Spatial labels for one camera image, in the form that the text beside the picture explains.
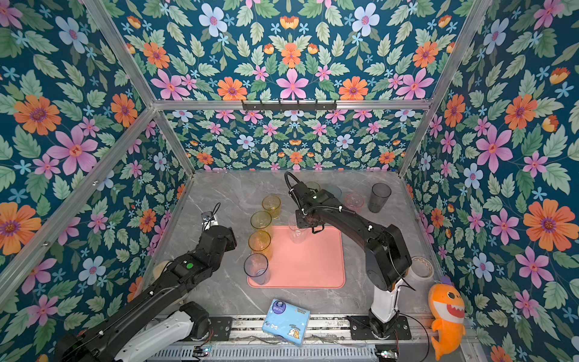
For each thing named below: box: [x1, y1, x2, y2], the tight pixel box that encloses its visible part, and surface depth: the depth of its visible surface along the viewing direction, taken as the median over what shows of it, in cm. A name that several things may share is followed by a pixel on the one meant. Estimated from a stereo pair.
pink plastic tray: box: [247, 225, 346, 289], surface depth 90 cm
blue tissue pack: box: [261, 298, 311, 347], surface depth 72 cm
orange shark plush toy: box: [428, 283, 466, 362], surface depth 72 cm
